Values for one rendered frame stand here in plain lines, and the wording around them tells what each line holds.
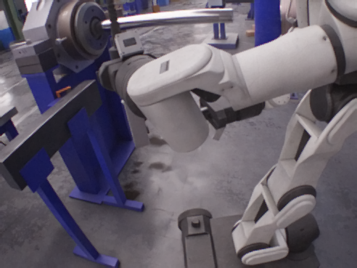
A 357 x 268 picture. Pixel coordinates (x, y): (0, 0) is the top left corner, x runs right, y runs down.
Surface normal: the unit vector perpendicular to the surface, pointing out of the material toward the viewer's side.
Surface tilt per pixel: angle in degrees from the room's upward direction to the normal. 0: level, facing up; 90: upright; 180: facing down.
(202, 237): 0
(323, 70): 93
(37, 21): 45
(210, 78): 102
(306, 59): 67
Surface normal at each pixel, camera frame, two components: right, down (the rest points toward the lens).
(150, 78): -0.44, -0.61
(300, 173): 0.06, 0.57
